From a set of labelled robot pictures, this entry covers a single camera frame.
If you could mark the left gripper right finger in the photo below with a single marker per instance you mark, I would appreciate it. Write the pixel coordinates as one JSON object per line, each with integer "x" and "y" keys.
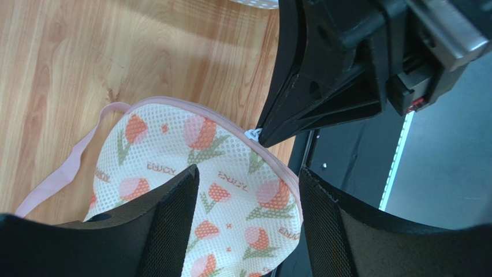
{"x": 347, "y": 237}

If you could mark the aluminium rail frame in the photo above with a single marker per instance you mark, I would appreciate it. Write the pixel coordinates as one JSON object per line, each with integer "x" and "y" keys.
{"x": 396, "y": 161}

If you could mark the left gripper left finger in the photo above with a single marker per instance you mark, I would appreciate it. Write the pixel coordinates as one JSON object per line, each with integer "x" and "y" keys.
{"x": 147, "y": 236}

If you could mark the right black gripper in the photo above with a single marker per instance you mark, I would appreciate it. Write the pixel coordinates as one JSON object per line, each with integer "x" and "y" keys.
{"x": 361, "y": 55}

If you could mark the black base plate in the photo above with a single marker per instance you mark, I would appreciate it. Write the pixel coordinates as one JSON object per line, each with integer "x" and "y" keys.
{"x": 355, "y": 157}

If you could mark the floral mesh laundry bag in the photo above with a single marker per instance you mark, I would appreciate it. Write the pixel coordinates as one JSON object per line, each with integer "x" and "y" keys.
{"x": 248, "y": 215}

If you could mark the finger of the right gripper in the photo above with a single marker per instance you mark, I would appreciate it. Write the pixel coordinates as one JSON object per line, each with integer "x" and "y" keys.
{"x": 291, "y": 42}

